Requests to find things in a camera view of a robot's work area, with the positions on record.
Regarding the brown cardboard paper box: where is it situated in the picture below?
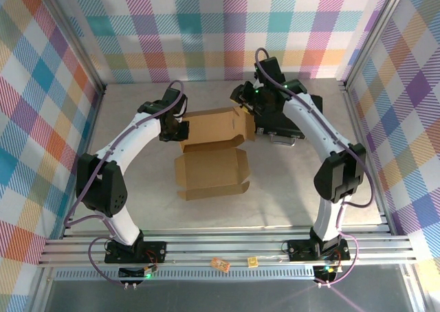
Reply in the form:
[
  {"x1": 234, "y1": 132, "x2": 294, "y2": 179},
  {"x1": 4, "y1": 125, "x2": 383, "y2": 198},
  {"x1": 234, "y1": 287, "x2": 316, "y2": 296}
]
[{"x1": 174, "y1": 107, "x2": 258, "y2": 202}]

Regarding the orange printed tag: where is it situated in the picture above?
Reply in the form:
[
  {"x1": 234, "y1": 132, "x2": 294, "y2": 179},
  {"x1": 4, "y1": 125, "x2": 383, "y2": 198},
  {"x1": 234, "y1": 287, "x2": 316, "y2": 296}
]
[{"x1": 210, "y1": 256, "x2": 230, "y2": 272}]

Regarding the slotted metal grille strip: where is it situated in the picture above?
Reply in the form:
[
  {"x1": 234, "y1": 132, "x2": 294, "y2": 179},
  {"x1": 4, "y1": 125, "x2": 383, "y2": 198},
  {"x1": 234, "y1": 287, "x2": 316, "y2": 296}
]
[{"x1": 54, "y1": 269, "x2": 318, "y2": 281}]

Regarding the black controller board with light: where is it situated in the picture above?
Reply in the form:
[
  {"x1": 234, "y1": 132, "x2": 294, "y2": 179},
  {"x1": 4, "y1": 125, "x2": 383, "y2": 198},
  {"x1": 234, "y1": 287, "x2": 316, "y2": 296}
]
[
  {"x1": 118, "y1": 263, "x2": 160, "y2": 280},
  {"x1": 314, "y1": 264, "x2": 344, "y2": 282}
]

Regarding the black case with metal handle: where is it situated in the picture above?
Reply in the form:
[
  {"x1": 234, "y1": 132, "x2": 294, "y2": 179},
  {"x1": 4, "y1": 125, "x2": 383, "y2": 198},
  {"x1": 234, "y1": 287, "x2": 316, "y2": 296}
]
[{"x1": 253, "y1": 92, "x2": 324, "y2": 148}]

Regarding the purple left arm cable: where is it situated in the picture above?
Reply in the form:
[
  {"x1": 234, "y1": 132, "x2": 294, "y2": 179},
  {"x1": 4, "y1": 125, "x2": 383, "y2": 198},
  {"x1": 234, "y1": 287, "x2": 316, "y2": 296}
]
[{"x1": 64, "y1": 80, "x2": 187, "y2": 287}]

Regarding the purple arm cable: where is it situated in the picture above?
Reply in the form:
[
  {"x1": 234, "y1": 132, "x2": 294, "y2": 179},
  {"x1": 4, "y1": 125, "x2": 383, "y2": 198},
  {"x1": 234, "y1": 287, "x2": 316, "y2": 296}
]
[
  {"x1": 64, "y1": 80, "x2": 187, "y2": 287},
  {"x1": 254, "y1": 47, "x2": 375, "y2": 287}
]

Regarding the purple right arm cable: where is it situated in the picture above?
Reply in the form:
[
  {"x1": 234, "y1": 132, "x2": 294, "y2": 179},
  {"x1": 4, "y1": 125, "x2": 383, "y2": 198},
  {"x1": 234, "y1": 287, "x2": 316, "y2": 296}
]
[{"x1": 254, "y1": 47, "x2": 375, "y2": 287}]

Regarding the aluminium side rail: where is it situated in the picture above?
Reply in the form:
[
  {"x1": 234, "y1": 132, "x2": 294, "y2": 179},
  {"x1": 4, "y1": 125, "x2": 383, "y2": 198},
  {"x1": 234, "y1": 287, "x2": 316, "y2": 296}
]
[
  {"x1": 34, "y1": 84, "x2": 107, "y2": 244},
  {"x1": 342, "y1": 83, "x2": 397, "y2": 232}
]

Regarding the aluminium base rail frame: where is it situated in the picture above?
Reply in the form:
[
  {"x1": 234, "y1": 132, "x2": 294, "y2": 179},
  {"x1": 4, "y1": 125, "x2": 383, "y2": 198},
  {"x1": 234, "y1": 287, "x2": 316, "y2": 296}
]
[{"x1": 37, "y1": 225, "x2": 417, "y2": 269}]

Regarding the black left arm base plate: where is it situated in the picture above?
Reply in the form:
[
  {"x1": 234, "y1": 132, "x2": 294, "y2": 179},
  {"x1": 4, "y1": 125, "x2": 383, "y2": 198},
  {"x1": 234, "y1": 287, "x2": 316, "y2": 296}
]
[{"x1": 104, "y1": 240, "x2": 168, "y2": 263}]

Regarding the aluminium frame post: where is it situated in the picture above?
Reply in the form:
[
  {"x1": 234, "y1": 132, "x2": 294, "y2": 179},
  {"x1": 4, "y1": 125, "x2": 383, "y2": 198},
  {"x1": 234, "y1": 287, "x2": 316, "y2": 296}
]
[
  {"x1": 339, "y1": 0, "x2": 412, "y2": 86},
  {"x1": 36, "y1": 0, "x2": 107, "y2": 91}
]

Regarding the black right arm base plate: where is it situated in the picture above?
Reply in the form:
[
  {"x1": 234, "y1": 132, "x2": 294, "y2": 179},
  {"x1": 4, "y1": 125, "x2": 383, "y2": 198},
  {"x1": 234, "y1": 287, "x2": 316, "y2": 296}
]
[{"x1": 287, "y1": 238, "x2": 351, "y2": 262}]

